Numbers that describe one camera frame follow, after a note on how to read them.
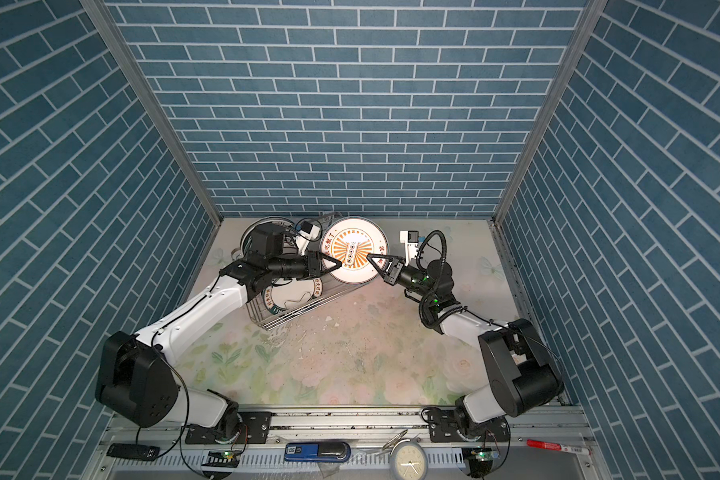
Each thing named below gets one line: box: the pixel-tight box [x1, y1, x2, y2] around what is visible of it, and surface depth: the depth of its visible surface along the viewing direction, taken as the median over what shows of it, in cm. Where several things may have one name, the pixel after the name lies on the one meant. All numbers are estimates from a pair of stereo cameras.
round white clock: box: [390, 441, 429, 480], surface depth 68 cm
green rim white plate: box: [262, 277, 323, 314], surface depth 91 cm
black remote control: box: [106, 443, 160, 462], surface depth 71 cm
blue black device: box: [284, 442, 352, 463], surface depth 69 cm
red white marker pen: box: [526, 439, 592, 456], surface depth 72 cm
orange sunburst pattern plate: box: [321, 216, 390, 284], surface depth 77 cm
